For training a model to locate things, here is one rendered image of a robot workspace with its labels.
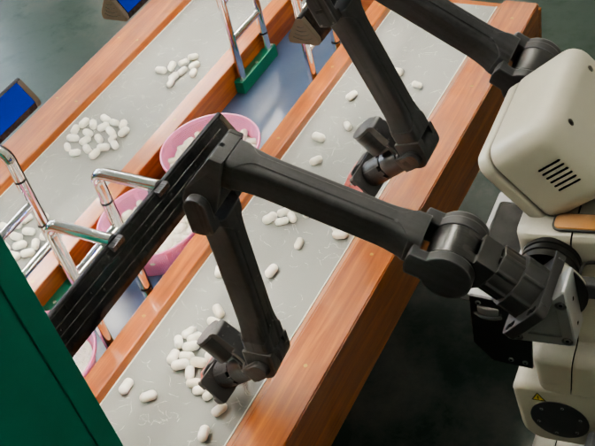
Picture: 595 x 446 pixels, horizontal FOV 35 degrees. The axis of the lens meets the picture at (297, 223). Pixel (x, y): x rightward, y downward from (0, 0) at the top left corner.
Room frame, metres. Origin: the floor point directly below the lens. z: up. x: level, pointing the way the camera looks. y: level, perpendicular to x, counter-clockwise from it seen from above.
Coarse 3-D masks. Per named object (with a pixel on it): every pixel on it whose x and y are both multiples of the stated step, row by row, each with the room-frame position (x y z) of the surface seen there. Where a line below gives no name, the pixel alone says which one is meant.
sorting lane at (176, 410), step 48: (384, 48) 2.19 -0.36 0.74; (432, 48) 2.13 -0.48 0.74; (336, 96) 2.03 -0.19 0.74; (432, 96) 1.92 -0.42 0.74; (336, 144) 1.83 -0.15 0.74; (288, 240) 1.54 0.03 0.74; (336, 240) 1.50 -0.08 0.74; (192, 288) 1.47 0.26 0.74; (288, 288) 1.39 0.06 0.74; (288, 336) 1.26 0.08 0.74; (144, 384) 1.24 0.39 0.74; (240, 384) 1.17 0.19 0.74; (144, 432) 1.12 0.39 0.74; (192, 432) 1.09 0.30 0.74
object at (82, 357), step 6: (84, 342) 1.41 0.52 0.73; (84, 348) 1.39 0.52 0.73; (90, 348) 1.39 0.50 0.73; (78, 354) 1.38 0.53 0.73; (84, 354) 1.37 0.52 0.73; (90, 354) 1.37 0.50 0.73; (78, 360) 1.36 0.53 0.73; (84, 360) 1.35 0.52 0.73; (78, 366) 1.34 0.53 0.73; (84, 366) 1.34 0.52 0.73
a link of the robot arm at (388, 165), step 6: (384, 150) 1.44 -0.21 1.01; (390, 150) 1.43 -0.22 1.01; (384, 156) 1.44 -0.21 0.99; (390, 156) 1.43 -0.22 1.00; (384, 162) 1.44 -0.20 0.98; (390, 162) 1.42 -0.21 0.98; (384, 168) 1.43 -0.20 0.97; (390, 168) 1.42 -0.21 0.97; (396, 168) 1.42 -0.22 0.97; (390, 174) 1.43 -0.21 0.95; (396, 174) 1.43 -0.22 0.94
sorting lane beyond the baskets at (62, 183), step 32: (192, 0) 2.75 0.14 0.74; (160, 32) 2.60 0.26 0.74; (192, 32) 2.55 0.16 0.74; (224, 32) 2.50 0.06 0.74; (160, 64) 2.42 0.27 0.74; (128, 96) 2.30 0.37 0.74; (160, 96) 2.25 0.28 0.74; (96, 128) 2.18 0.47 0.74; (64, 160) 2.07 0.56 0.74; (96, 160) 2.04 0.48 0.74; (128, 160) 2.00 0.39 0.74; (64, 192) 1.94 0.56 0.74; (32, 224) 1.84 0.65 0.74
